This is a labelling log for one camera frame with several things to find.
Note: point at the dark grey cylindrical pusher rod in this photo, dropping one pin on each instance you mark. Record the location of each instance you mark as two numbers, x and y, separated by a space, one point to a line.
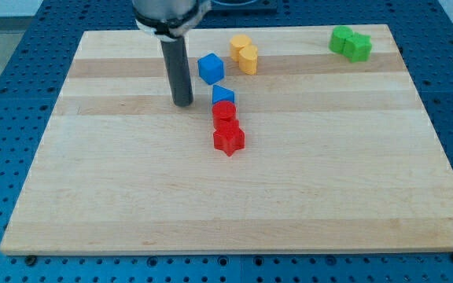
178 71

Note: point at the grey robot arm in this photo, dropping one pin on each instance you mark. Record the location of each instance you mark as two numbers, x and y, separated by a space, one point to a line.
169 21

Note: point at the yellow heart block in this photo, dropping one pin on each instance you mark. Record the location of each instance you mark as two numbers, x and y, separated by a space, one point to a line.
248 59

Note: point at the blue cube block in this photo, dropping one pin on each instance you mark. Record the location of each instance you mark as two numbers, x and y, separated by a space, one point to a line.
211 68

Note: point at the blue triangle block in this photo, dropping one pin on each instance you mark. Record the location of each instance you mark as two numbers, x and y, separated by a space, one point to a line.
220 93

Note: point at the red cylinder block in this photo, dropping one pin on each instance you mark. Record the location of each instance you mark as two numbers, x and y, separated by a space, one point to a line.
224 114

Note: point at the red star block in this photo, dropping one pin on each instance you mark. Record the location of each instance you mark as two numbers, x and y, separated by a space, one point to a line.
229 139

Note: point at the light wooden board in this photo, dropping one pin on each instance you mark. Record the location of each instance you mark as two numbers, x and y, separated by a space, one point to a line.
339 157

